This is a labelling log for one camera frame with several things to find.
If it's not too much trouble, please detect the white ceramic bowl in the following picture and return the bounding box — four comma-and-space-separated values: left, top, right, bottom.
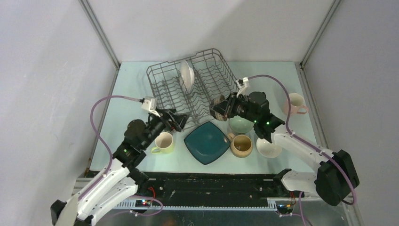
256, 138, 282, 158

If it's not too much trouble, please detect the white ruffled plate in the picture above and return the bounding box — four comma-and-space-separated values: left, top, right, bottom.
179, 60, 195, 94

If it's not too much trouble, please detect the right circuit board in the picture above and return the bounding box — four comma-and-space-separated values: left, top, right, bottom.
276, 202, 296, 215

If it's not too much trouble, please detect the grey slotted cable duct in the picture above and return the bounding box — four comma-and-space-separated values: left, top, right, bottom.
93, 199, 277, 211

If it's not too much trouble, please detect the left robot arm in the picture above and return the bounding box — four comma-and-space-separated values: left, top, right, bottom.
50, 109, 190, 226

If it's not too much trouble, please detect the brown speckled bowl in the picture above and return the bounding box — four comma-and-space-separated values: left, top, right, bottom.
209, 95, 227, 121

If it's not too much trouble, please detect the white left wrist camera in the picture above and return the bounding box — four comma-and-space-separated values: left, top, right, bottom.
140, 97, 161, 118

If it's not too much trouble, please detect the teal square plate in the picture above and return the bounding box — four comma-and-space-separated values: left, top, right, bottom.
184, 121, 230, 165

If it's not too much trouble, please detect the pink mug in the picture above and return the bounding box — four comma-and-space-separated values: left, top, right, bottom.
289, 93, 309, 115

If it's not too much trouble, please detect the circuit board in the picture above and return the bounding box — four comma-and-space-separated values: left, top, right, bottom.
276, 202, 296, 215
135, 199, 152, 208

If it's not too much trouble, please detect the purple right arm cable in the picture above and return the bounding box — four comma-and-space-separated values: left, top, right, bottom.
247, 74, 358, 226

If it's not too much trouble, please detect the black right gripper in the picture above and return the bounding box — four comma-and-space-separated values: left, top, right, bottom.
210, 92, 258, 124

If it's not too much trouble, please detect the yellow-green mug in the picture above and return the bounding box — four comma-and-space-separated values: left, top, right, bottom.
151, 132, 175, 154

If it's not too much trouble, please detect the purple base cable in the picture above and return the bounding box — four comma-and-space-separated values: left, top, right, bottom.
129, 194, 164, 217

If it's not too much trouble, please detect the green ceramic bowl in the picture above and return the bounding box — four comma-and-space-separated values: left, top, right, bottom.
228, 116, 254, 134

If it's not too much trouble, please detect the tan ceramic mug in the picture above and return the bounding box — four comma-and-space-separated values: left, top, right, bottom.
227, 133, 253, 158

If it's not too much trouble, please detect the grey wire dish rack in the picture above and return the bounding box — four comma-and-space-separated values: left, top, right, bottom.
146, 48, 238, 129

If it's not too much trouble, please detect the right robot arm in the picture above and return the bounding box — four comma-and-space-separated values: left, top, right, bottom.
209, 91, 359, 206

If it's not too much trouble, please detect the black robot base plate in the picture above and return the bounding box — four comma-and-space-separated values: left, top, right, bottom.
133, 171, 304, 205

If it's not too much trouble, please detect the left circuit board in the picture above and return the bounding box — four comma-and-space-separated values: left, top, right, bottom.
135, 199, 152, 208

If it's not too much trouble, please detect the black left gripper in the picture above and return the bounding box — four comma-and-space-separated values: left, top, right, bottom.
141, 108, 190, 149

